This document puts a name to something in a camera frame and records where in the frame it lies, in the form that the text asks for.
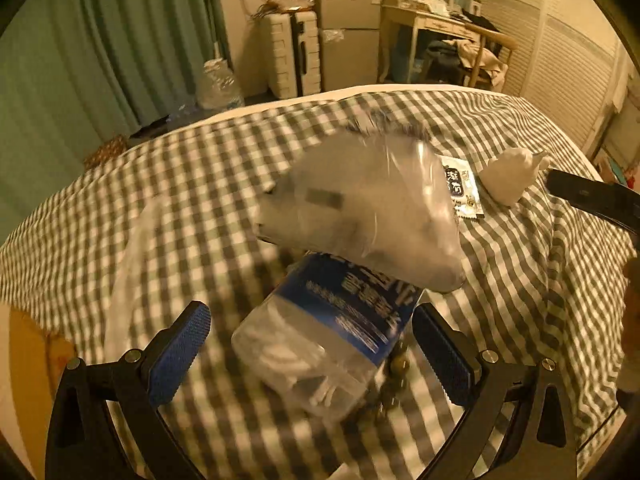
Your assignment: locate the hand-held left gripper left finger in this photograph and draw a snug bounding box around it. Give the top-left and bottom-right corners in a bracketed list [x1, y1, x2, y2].
[45, 300, 212, 480]

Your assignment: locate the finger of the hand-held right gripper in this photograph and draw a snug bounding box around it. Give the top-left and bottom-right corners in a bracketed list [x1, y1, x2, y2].
[546, 169, 640, 248]

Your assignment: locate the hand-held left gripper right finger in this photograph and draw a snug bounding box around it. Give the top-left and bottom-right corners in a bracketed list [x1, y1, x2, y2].
[412, 302, 578, 480]

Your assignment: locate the clear bottle with blue label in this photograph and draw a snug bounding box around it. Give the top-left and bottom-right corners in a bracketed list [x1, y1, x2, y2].
[231, 250, 426, 423]

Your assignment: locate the brown cardboard box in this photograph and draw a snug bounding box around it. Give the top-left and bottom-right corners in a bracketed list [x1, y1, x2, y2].
[0, 302, 78, 461]

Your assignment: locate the grey translucent plastic bag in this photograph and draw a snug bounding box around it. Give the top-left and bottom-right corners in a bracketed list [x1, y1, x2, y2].
[252, 125, 466, 291]

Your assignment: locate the person's right hand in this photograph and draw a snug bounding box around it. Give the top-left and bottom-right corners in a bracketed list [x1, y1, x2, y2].
[617, 257, 640, 406]

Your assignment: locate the clear plastic bag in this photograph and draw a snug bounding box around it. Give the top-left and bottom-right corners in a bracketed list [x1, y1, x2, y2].
[107, 195, 168, 361]

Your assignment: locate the white printed sachet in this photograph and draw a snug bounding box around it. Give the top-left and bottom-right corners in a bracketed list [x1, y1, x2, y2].
[440, 156, 486, 219]

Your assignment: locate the white louvered closet door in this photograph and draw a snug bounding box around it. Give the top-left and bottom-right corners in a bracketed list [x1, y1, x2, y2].
[477, 0, 631, 146]

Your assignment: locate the green checkered blanket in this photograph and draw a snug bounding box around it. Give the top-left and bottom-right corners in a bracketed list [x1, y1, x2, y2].
[0, 85, 626, 480]

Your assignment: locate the wooden chair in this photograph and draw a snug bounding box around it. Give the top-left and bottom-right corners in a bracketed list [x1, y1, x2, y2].
[420, 30, 518, 92]

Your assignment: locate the pile of clothes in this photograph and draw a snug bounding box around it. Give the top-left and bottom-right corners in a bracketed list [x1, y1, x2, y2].
[425, 40, 506, 86]

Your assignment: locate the brown patterned basket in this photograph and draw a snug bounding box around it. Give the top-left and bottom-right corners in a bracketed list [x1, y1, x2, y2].
[82, 134, 126, 167]

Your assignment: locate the flat black object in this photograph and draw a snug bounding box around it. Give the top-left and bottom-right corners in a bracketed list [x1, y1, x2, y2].
[129, 119, 171, 139]

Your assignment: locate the cream dressing table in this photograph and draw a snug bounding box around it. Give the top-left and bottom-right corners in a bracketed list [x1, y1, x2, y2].
[377, 2, 478, 83]

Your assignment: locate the large clear water jug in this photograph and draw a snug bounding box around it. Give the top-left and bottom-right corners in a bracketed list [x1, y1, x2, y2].
[197, 58, 246, 111]

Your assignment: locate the grey small fridge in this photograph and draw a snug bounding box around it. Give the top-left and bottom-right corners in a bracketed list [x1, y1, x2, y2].
[314, 0, 383, 92]

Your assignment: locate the green curtain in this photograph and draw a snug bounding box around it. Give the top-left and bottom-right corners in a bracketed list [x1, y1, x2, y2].
[0, 0, 223, 246]

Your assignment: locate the white suitcase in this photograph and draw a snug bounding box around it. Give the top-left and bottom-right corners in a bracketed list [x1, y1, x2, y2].
[263, 8, 321, 100]

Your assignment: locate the dark bead bracelet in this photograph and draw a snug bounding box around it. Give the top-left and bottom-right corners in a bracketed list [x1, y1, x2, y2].
[370, 342, 413, 421]

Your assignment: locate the pile of cables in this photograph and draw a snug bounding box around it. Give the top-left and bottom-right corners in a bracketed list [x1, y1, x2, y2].
[250, 0, 316, 18]

